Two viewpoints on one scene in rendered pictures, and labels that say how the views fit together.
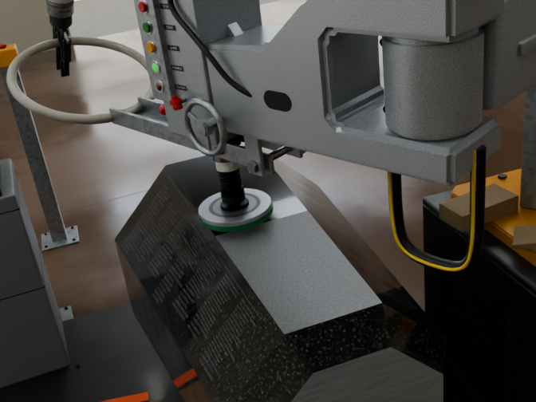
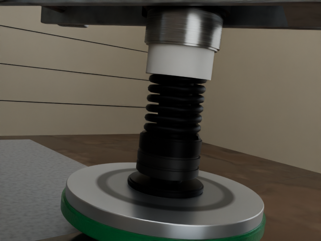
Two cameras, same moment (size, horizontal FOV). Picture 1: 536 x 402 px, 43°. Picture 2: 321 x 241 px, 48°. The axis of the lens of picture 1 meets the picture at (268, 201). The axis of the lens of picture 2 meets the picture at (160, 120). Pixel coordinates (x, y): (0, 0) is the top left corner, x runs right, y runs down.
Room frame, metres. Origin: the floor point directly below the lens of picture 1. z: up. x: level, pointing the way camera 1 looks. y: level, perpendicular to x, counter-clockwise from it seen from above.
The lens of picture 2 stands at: (2.12, -0.08, 0.99)
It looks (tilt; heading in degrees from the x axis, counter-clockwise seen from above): 6 degrees down; 155
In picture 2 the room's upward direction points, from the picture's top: 7 degrees clockwise
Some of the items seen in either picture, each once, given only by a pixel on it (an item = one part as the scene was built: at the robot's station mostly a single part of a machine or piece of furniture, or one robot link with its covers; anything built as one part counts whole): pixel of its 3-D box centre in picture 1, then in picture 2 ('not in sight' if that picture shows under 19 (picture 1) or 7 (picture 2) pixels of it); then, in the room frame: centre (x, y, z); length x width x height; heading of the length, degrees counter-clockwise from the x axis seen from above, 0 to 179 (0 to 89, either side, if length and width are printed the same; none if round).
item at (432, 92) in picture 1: (431, 76); not in sight; (1.29, -0.35, 1.34); 0.19 x 0.19 x 0.20
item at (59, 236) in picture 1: (33, 149); not in sight; (3.39, 1.18, 0.54); 0.20 x 0.20 x 1.09; 14
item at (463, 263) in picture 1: (433, 206); not in sight; (1.29, -0.35, 1.05); 0.23 x 0.03 x 0.32; 43
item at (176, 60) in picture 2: (227, 161); (180, 60); (1.77, 0.10, 1.02); 0.07 x 0.07 x 0.04
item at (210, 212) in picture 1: (234, 206); (164, 191); (1.77, 0.10, 0.87); 0.21 x 0.21 x 0.01
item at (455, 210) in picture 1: (478, 206); not in sight; (1.70, -0.59, 0.81); 0.20 x 0.10 x 0.05; 112
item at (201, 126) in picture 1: (214, 122); not in sight; (1.60, 0.10, 1.20); 0.15 x 0.10 x 0.15; 43
